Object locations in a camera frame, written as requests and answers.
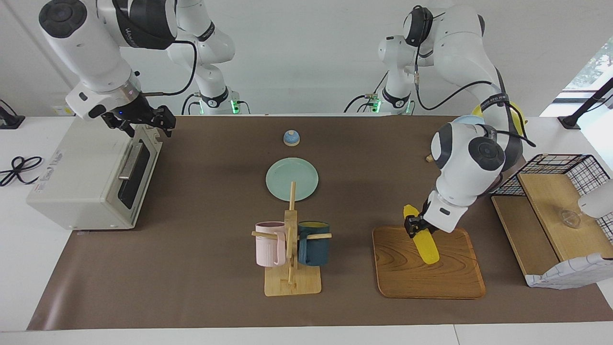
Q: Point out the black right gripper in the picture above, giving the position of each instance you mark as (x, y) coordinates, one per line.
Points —
(131, 112)

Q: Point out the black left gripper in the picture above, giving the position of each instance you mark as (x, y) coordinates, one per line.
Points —
(416, 220)

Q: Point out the yellow corn cob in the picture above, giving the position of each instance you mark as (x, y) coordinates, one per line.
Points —
(427, 249)

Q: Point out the pale green plate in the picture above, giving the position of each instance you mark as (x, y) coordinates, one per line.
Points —
(282, 177)

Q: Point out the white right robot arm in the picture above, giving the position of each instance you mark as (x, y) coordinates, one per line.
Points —
(91, 52)

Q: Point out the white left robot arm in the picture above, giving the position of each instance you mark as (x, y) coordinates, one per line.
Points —
(459, 172)

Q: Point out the beige toaster oven housing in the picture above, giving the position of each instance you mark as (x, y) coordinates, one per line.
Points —
(72, 167)

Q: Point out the brown wooden tray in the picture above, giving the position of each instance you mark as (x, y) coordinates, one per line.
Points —
(455, 273)

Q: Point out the dark teal mug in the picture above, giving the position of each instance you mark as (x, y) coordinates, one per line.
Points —
(315, 249)

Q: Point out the light blue plate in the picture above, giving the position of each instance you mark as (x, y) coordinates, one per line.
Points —
(465, 120)

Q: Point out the black clamp base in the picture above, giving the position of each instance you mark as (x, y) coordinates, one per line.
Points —
(9, 122)

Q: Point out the wooden mug tree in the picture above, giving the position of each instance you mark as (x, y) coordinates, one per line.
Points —
(290, 282)

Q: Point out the brown table mat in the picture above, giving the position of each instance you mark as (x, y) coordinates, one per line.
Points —
(191, 263)

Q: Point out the small blue dome lid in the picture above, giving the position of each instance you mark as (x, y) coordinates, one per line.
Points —
(291, 138)

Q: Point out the pink mug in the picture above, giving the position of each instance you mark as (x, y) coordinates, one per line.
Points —
(268, 247)

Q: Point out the small clear glass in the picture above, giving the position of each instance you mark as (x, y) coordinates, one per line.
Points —
(570, 218)

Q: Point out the yellow plate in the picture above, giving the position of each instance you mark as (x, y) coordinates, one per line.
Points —
(519, 117)

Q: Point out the white checked cloth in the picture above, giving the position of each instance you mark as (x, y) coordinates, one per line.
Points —
(570, 275)

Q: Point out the white rounded device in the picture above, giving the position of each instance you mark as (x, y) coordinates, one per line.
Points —
(598, 201)

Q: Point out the black stand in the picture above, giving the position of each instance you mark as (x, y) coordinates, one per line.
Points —
(570, 122)

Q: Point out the white wall socket box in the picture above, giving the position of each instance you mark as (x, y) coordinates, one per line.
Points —
(61, 111)

